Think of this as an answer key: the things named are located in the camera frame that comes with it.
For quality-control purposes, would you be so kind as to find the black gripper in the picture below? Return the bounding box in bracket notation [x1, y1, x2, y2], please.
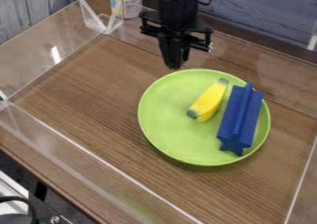
[141, 0, 213, 69]

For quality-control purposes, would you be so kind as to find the black cable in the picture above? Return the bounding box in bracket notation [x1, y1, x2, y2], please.
[0, 195, 39, 224]

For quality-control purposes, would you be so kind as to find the blue star-shaped block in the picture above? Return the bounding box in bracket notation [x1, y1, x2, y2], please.
[217, 82, 264, 156]

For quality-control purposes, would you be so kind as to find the clear acrylic enclosure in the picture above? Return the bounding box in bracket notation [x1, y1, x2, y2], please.
[0, 0, 317, 224]

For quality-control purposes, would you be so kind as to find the black device with knob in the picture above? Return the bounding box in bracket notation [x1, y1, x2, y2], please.
[29, 192, 95, 224]

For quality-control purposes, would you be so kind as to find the green round plate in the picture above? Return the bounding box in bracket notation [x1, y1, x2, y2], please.
[138, 68, 272, 167]

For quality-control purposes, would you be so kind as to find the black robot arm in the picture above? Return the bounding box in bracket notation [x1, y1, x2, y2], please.
[140, 0, 214, 69]

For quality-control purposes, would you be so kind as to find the yellow toy banana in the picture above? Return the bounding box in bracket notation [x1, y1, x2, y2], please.
[186, 78, 229, 121]

